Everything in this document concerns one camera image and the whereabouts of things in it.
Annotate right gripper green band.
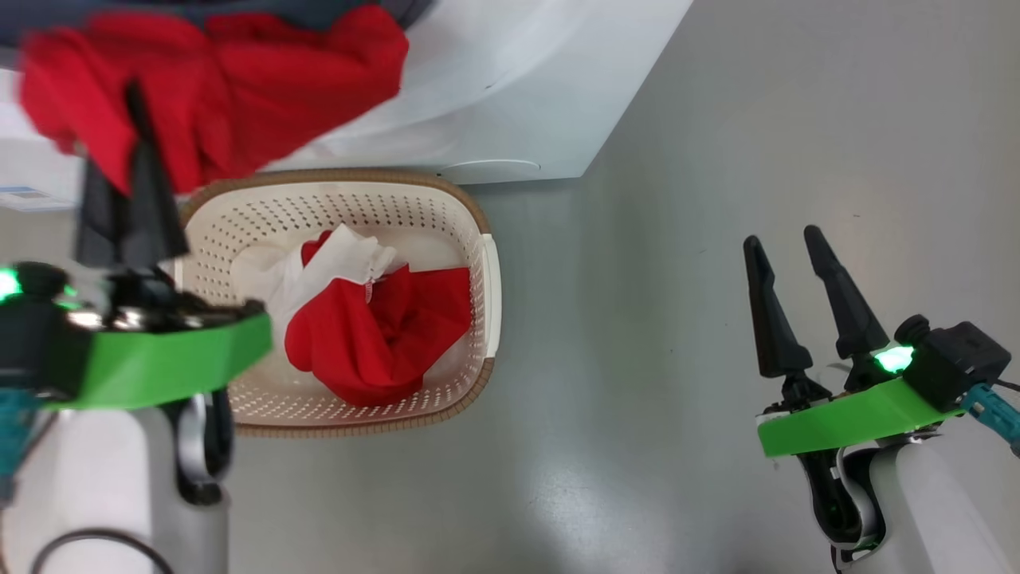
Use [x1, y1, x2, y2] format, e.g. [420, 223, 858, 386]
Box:
[743, 225, 965, 459]

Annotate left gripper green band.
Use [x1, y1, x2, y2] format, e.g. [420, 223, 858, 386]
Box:
[44, 80, 273, 411]

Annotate red garment white stripe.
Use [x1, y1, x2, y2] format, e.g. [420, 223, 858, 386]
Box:
[18, 4, 410, 196]

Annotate red and white garment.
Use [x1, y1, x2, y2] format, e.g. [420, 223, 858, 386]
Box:
[231, 223, 474, 407]

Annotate cream perforated basket brown rim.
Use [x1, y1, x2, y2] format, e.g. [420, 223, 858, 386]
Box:
[163, 167, 503, 438]

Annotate white front-load washing machine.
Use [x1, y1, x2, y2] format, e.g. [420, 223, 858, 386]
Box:
[0, 0, 694, 212]

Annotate blue energy label sticker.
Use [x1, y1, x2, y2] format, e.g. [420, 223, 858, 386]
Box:
[0, 186, 77, 213]

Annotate round white filter cover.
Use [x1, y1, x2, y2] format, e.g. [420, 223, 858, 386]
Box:
[441, 159, 541, 178]

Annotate teal right cable connector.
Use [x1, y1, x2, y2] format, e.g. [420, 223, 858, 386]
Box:
[960, 383, 1020, 459]

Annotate teal cable connector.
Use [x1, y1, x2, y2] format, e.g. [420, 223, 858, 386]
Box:
[0, 388, 41, 479]
[960, 383, 1020, 459]

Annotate teal left cable connector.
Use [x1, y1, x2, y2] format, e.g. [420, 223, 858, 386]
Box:
[0, 388, 41, 479]

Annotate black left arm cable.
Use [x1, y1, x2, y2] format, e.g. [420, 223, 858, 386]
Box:
[28, 530, 176, 574]

